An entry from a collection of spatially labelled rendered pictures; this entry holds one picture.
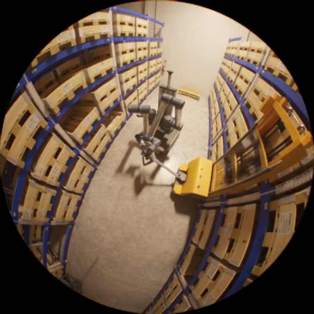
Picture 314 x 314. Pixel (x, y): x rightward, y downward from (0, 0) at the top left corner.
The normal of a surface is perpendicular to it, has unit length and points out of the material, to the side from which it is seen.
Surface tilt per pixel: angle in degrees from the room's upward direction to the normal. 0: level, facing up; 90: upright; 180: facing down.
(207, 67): 90
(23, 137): 90
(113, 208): 0
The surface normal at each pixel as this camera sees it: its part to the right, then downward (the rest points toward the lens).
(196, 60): -0.33, 0.84
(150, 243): 0.05, -0.45
